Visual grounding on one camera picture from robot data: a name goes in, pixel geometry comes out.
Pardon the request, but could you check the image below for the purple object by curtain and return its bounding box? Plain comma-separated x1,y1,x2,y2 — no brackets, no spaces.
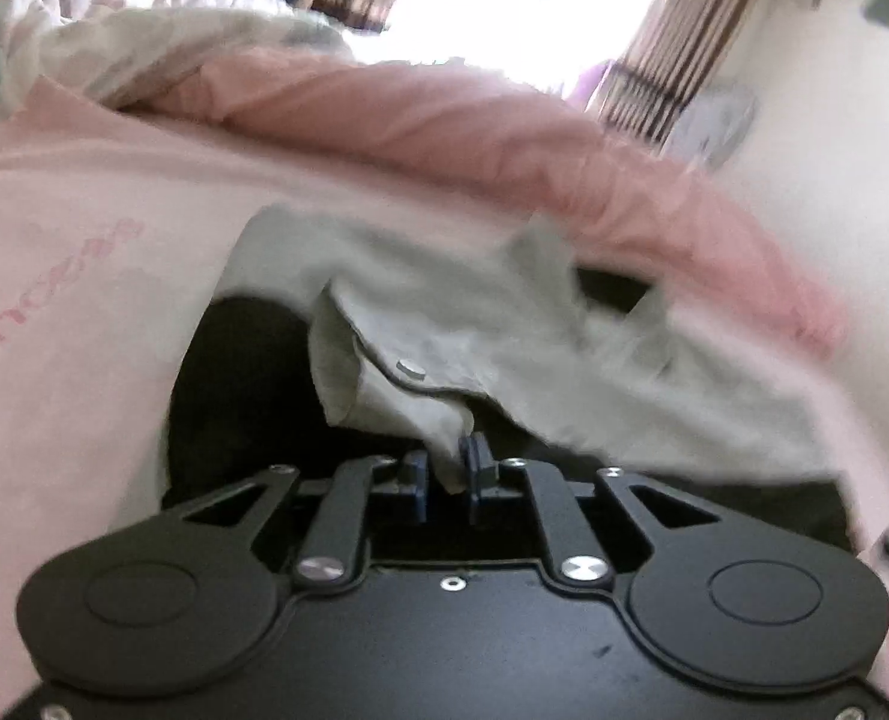
568,60,618,117

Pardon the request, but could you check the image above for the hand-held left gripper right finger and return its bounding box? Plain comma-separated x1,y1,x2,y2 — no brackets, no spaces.
460,431,723,590

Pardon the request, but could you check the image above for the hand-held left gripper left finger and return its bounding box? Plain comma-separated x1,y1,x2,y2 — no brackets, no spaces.
163,450,432,590

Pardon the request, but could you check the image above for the round white wall clock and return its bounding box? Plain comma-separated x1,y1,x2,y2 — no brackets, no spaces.
669,82,761,170

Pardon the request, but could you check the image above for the dark cloth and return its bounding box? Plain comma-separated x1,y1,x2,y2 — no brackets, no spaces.
160,270,854,552

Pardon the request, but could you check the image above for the white patterned quilt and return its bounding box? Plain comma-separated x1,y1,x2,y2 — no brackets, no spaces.
0,0,355,143

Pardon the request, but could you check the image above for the pink quilt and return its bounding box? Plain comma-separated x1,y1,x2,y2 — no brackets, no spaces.
118,52,851,353

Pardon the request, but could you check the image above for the pink printed bed sheet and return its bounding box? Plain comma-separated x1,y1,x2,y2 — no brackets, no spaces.
0,75,889,720

